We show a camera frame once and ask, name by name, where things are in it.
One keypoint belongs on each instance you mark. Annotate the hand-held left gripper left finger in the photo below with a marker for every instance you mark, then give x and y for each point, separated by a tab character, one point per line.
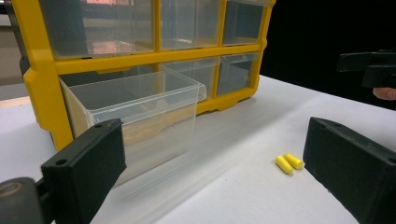
84	168

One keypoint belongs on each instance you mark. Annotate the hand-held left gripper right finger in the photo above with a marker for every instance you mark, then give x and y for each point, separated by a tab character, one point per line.
351	168

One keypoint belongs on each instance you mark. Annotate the yellow foam earplug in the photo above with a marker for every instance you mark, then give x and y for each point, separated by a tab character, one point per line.
284	164
294	160

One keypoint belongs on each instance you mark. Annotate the clear plastic drawer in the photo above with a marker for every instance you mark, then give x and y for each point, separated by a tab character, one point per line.
190	23
140	105
235	74
194	74
96	28

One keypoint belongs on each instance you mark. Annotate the yellow drawer organizer cabinet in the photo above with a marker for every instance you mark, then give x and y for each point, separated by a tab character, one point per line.
40	77

